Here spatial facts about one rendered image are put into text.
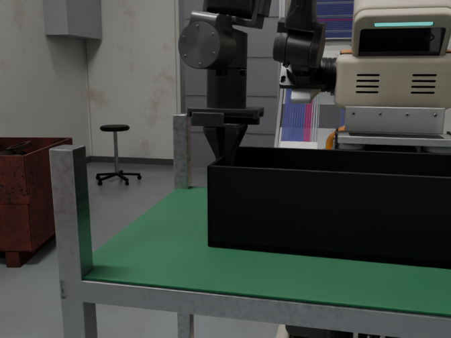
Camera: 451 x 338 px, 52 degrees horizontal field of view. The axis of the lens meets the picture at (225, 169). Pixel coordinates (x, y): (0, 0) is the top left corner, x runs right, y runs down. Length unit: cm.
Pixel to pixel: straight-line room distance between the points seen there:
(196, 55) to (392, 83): 67
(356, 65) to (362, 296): 73
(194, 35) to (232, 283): 30
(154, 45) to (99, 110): 113
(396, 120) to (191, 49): 67
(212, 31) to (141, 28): 547
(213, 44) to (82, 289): 33
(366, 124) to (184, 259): 68
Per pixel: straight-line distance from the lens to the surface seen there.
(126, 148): 621
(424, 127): 117
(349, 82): 116
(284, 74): 120
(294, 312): 51
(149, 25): 600
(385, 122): 115
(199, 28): 59
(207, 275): 55
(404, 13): 111
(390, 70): 116
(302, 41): 106
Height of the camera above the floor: 118
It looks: 12 degrees down
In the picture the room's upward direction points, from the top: straight up
